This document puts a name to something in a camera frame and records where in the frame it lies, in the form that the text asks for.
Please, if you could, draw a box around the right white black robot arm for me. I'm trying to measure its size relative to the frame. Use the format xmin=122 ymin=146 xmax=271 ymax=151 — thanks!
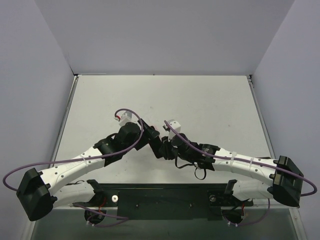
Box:
xmin=159 ymin=134 xmax=304 ymax=207

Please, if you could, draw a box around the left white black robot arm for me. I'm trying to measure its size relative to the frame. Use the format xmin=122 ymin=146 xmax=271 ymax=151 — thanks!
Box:
xmin=16 ymin=121 xmax=161 ymax=222

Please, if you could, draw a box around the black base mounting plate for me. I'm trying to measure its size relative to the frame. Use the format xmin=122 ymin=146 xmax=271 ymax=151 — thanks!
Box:
xmin=79 ymin=183 xmax=253 ymax=221

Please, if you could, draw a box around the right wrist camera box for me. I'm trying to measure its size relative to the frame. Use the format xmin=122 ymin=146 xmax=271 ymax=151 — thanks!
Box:
xmin=163 ymin=119 xmax=181 ymax=142

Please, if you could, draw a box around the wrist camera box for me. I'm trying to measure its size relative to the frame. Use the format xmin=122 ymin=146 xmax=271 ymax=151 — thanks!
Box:
xmin=163 ymin=119 xmax=181 ymax=142
xmin=119 ymin=111 xmax=132 ymax=127

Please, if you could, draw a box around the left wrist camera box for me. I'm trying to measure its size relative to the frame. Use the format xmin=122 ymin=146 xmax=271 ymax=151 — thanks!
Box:
xmin=119 ymin=111 xmax=132 ymax=127

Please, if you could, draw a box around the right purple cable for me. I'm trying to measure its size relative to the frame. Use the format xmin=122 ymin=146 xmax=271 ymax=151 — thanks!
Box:
xmin=163 ymin=120 xmax=317 ymax=198

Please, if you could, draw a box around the purple cable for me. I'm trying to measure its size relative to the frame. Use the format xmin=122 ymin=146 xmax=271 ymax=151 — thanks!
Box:
xmin=163 ymin=120 xmax=317 ymax=198
xmin=2 ymin=108 xmax=145 ymax=192

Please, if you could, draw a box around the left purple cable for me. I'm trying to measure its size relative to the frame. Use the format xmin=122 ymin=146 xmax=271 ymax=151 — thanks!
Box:
xmin=2 ymin=108 xmax=145 ymax=192

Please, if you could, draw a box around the aluminium table frame rail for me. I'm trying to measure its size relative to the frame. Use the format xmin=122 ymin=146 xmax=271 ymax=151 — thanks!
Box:
xmin=20 ymin=74 xmax=80 ymax=240

